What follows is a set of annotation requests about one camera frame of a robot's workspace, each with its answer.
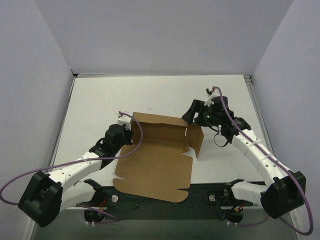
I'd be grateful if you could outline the brown cardboard box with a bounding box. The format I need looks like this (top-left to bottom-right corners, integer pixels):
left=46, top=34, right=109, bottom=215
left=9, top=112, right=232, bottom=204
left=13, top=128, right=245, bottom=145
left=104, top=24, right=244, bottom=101
left=112, top=112, right=204, bottom=203

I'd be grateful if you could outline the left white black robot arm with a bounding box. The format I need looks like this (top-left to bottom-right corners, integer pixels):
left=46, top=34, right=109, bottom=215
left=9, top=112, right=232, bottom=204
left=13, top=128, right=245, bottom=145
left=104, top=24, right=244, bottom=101
left=18, top=123, right=134, bottom=227

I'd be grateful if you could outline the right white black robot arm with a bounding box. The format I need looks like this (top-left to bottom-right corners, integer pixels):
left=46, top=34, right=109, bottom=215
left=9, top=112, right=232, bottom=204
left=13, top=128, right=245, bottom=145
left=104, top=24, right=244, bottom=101
left=182, top=96, right=306, bottom=219

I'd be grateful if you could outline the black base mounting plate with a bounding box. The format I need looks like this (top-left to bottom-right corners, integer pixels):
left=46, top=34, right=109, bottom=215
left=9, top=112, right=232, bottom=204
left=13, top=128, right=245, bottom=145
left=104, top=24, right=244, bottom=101
left=84, top=183, right=253, bottom=222

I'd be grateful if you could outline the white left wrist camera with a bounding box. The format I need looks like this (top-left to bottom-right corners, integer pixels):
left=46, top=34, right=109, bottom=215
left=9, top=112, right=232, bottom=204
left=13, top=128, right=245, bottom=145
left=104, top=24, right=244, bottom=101
left=117, top=111, right=133, bottom=130

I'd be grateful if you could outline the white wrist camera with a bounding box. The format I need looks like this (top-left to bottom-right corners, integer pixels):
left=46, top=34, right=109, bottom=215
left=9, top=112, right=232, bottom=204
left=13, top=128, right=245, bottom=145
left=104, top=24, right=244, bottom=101
left=204, top=86, right=219, bottom=107
left=117, top=111, right=133, bottom=130

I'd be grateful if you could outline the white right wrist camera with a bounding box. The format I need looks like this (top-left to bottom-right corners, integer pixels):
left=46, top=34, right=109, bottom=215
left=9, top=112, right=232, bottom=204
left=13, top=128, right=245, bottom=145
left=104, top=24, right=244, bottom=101
left=204, top=86, right=219, bottom=107

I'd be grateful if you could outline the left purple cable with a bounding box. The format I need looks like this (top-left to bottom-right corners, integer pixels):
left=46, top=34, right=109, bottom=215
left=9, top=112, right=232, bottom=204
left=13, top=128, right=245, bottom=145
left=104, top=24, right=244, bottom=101
left=0, top=111, right=145, bottom=225

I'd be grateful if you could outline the purple cable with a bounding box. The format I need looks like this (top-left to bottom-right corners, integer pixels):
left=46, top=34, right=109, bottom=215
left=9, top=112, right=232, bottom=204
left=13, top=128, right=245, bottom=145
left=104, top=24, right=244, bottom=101
left=214, top=86, right=314, bottom=236
left=0, top=111, right=145, bottom=225

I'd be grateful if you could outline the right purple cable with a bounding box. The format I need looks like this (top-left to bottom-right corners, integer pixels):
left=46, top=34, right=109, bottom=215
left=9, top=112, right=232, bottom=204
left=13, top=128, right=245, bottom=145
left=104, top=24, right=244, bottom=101
left=214, top=86, right=314, bottom=236

